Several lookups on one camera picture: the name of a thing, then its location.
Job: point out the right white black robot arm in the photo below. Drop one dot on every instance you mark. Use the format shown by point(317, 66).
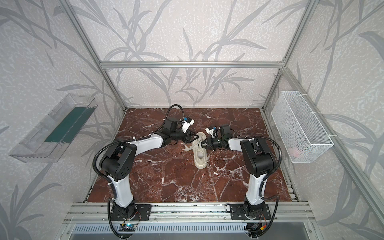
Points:
point(259, 161)

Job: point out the cream white sneaker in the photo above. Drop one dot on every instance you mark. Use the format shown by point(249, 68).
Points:
point(200, 158)

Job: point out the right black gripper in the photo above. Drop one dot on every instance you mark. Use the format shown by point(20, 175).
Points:
point(212, 142)

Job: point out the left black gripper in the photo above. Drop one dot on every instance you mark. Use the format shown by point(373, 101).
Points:
point(183, 136)

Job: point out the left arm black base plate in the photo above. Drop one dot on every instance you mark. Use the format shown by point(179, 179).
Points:
point(133, 212)

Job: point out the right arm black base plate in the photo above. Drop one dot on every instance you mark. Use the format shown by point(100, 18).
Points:
point(250, 212)

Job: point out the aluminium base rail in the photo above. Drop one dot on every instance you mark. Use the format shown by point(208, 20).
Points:
point(188, 218)

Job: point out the green lit circuit board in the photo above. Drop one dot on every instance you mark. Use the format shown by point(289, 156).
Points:
point(127, 227)

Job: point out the white wire mesh basket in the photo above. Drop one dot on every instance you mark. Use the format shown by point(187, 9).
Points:
point(299, 126)

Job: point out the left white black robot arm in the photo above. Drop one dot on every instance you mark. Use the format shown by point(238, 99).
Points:
point(114, 162)

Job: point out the pink object in basket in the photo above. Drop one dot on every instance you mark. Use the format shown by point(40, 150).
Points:
point(295, 152)

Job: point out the aluminium frame cage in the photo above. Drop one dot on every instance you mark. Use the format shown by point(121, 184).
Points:
point(372, 197)

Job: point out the right wiring connector bundle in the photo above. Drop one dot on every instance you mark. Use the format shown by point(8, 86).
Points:
point(255, 227)

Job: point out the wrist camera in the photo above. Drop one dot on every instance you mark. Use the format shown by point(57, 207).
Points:
point(213, 131)
point(186, 123)

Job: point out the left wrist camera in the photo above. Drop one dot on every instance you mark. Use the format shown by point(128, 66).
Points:
point(186, 123)

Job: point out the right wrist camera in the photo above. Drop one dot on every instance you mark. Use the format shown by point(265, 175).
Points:
point(213, 131)

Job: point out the clear plastic wall bin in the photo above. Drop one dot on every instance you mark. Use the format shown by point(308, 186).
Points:
point(48, 141)

